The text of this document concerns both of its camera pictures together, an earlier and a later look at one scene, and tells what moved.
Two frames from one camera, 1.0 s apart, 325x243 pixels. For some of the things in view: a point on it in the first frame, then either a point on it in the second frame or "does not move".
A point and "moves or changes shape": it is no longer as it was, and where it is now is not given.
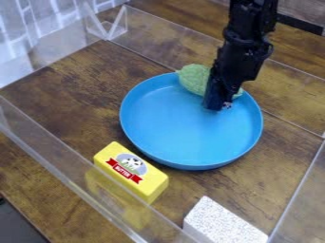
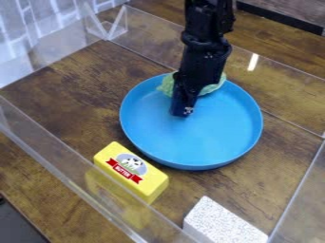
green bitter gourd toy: x=193 y=78 moves or changes shape
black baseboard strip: x=299 y=24 does not move
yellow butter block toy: x=125 y=172 does not move
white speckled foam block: x=212 y=223 does not move
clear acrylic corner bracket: x=109 y=29 does not move
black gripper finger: x=220 y=92 → x=184 y=100
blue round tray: x=172 y=129 does not move
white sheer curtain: x=39 y=30 does not move
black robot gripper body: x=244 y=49 → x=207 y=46
